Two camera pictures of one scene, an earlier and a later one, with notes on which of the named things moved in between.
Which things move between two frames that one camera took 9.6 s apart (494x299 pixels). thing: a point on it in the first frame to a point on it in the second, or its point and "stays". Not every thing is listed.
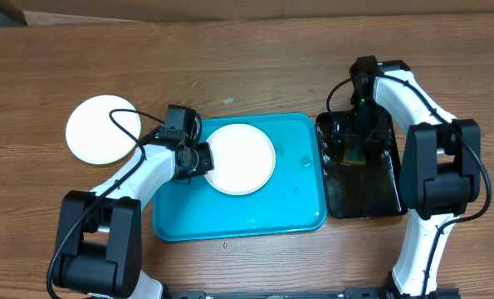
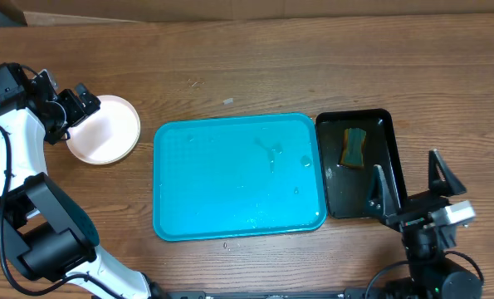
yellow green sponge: (353, 152) stays
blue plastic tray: (293, 201) stays
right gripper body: (372, 124) to (414, 210)
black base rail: (349, 293) stays
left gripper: (207, 164) to (72, 100)
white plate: (244, 159) to (107, 135)
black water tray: (359, 190) stays
